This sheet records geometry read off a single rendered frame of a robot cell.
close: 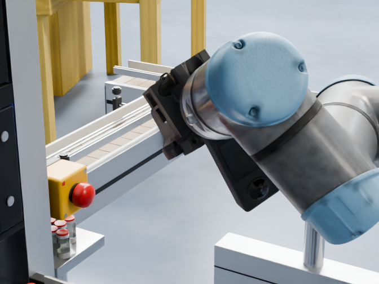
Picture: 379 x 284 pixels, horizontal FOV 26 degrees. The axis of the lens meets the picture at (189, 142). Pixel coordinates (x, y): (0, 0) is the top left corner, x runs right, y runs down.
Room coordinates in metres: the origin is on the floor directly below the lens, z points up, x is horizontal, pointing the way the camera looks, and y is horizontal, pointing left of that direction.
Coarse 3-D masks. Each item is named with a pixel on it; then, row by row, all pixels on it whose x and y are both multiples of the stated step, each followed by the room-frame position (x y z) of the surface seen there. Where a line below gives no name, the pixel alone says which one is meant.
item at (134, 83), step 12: (132, 60) 2.01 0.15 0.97; (120, 72) 1.95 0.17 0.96; (132, 72) 1.93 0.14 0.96; (144, 72) 1.91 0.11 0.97; (156, 72) 1.97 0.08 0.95; (168, 72) 1.95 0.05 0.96; (108, 84) 1.93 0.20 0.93; (120, 84) 1.92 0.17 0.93; (132, 84) 1.94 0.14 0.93; (144, 84) 1.94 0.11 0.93; (108, 96) 1.93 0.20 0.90; (132, 96) 1.90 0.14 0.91; (108, 108) 1.93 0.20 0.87
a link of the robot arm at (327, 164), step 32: (320, 128) 0.62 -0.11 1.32; (352, 128) 0.66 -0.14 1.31; (256, 160) 0.63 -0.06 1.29; (288, 160) 0.61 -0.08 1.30; (320, 160) 0.61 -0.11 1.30; (352, 160) 0.62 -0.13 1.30; (288, 192) 0.62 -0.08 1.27; (320, 192) 0.60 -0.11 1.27; (352, 192) 0.60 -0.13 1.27; (320, 224) 0.61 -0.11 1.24; (352, 224) 0.59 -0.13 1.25
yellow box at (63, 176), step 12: (48, 168) 1.19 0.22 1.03; (60, 168) 1.19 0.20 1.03; (72, 168) 1.19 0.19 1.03; (84, 168) 1.20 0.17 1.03; (48, 180) 1.16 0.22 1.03; (60, 180) 1.15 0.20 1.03; (72, 180) 1.17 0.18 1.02; (84, 180) 1.20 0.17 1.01; (60, 192) 1.15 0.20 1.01; (72, 192) 1.17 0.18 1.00; (60, 204) 1.15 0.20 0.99; (72, 204) 1.17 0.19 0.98; (60, 216) 1.15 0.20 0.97
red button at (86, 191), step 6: (78, 186) 1.17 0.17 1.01; (84, 186) 1.16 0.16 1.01; (90, 186) 1.17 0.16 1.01; (78, 192) 1.16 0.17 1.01; (84, 192) 1.16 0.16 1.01; (90, 192) 1.17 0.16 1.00; (72, 198) 1.16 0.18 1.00; (78, 198) 1.15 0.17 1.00; (84, 198) 1.15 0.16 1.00; (90, 198) 1.16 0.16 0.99; (78, 204) 1.15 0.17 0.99; (84, 204) 1.15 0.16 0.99; (90, 204) 1.17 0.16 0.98
